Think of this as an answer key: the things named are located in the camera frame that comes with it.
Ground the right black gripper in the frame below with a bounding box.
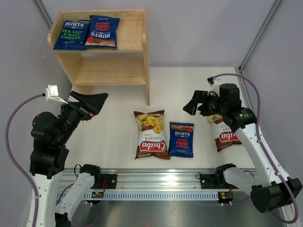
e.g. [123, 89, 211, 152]
[183, 90, 227, 116]

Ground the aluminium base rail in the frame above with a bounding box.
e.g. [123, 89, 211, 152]
[59, 168, 258, 192]

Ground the Burts sea salt vinegar bag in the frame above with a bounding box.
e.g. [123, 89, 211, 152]
[53, 20, 90, 51]

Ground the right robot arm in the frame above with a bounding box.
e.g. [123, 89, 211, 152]
[183, 83, 303, 213]

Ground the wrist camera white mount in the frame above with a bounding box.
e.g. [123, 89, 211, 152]
[45, 85, 68, 105]
[207, 77, 220, 95]

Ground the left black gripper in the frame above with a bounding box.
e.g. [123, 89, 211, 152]
[56, 90, 109, 145]

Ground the white slotted cable duct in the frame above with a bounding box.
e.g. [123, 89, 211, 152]
[84, 191, 219, 201]

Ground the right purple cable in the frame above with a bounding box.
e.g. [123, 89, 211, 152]
[212, 73, 300, 224]

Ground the Burts spicy chilli bag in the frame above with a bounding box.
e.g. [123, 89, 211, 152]
[85, 15, 120, 49]
[168, 122, 194, 158]

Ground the centre Chuba cassava chips bag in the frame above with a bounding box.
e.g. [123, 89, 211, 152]
[134, 110, 170, 160]

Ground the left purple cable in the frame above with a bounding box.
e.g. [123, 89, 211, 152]
[5, 93, 48, 227]

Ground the wooden two-tier shelf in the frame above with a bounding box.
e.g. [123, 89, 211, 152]
[47, 9, 151, 105]

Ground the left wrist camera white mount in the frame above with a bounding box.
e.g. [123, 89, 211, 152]
[45, 85, 68, 105]

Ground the purple cable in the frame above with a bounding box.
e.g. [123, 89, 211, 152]
[5, 93, 48, 227]
[212, 73, 300, 224]

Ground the chuba cassava chips bag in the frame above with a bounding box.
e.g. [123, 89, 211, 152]
[134, 110, 170, 160]
[206, 114, 242, 152]

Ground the right Chuba cassava chips bag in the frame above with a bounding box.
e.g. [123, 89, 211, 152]
[206, 114, 242, 152]

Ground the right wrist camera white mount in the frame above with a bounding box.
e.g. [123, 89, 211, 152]
[207, 77, 220, 95]

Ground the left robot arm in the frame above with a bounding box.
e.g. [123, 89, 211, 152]
[29, 91, 108, 227]

